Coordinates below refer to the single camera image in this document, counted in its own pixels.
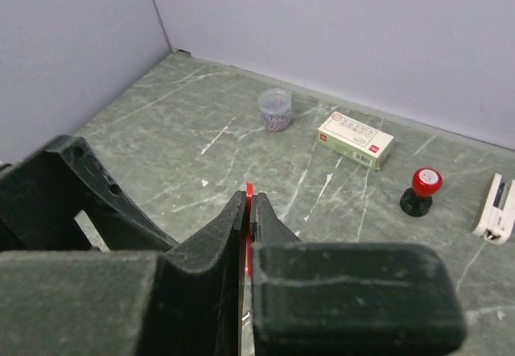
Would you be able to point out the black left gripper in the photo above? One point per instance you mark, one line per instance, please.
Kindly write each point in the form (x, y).
(42, 194)

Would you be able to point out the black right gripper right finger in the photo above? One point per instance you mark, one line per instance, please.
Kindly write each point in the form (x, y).
(340, 298)

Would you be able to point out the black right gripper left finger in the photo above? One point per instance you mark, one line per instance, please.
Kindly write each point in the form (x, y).
(75, 300)

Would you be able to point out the red key tag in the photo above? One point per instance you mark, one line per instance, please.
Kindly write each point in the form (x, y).
(248, 238)

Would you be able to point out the red black stamp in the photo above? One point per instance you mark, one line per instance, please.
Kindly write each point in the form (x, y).
(416, 201)

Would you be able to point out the green white staple box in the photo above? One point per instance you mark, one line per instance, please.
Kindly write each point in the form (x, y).
(355, 140)

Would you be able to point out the clear jar of paperclips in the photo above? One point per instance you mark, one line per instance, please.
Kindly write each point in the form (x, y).
(275, 107)

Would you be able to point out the white stapler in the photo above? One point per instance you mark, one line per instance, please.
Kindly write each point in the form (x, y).
(495, 219)

